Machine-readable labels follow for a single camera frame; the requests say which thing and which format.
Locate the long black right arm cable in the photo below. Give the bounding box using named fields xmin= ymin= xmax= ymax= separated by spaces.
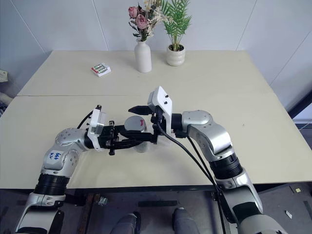
xmin=156 ymin=118 xmax=241 ymax=234

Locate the pile of cloth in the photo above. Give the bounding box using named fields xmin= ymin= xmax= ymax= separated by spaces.
xmin=0 ymin=70 xmax=14 ymax=116

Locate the silver jar lid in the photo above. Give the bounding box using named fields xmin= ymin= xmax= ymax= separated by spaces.
xmin=123 ymin=116 xmax=147 ymax=133

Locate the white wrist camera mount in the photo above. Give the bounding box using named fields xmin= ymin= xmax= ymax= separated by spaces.
xmin=147 ymin=85 xmax=174 ymax=135
xmin=86 ymin=104 xmax=110 ymax=152

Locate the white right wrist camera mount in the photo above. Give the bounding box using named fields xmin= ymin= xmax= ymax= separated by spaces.
xmin=147 ymin=85 xmax=174 ymax=135

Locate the short black right arm cable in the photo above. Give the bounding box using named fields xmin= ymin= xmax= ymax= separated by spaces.
xmin=186 ymin=135 xmax=220 ymax=191

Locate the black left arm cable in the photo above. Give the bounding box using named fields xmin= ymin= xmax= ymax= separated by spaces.
xmin=76 ymin=111 xmax=95 ymax=129

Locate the green fern plant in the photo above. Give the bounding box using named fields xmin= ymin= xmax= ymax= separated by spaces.
xmin=159 ymin=0 xmax=193 ymax=51

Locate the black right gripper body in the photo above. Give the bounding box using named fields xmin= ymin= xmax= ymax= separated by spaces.
xmin=150 ymin=106 xmax=167 ymax=145

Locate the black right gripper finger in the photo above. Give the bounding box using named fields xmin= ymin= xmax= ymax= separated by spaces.
xmin=128 ymin=105 xmax=151 ymax=116
xmin=119 ymin=131 xmax=154 ymax=144

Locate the white ribbed plant pot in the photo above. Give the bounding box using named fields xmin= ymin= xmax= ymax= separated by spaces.
xmin=166 ymin=44 xmax=186 ymax=67

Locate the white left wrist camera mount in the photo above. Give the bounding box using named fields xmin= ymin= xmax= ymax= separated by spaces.
xmin=86 ymin=104 xmax=110 ymax=152

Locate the grey round object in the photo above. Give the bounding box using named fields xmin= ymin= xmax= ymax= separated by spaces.
xmin=131 ymin=126 xmax=151 ymax=154

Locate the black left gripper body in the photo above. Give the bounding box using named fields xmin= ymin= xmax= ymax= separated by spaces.
xmin=98 ymin=120 xmax=118 ymax=156

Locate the white ceramic vase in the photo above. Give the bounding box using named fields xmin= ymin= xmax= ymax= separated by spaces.
xmin=134 ymin=38 xmax=153 ymax=74

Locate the pink dried flower bouquet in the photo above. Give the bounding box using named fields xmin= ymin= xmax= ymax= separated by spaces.
xmin=128 ymin=0 xmax=169 ymax=42

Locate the battery pack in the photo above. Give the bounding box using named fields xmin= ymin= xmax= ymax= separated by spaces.
xmin=91 ymin=62 xmax=112 ymax=78

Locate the dark grey rounded shape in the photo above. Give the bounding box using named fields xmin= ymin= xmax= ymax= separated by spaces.
xmin=171 ymin=207 xmax=200 ymax=234
xmin=114 ymin=211 xmax=142 ymax=234

